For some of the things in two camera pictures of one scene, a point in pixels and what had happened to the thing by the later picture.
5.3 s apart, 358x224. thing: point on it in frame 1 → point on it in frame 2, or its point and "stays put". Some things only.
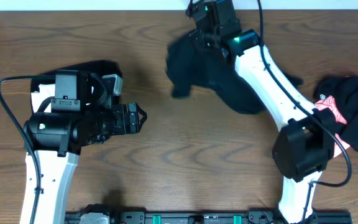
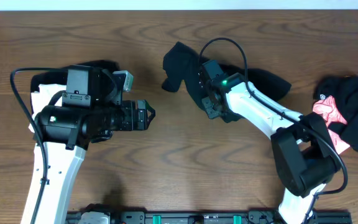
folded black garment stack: (100, 68) stays put
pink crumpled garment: (330, 102) stays put
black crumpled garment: (356, 100) stays put
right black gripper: (198, 38) → (207, 104)
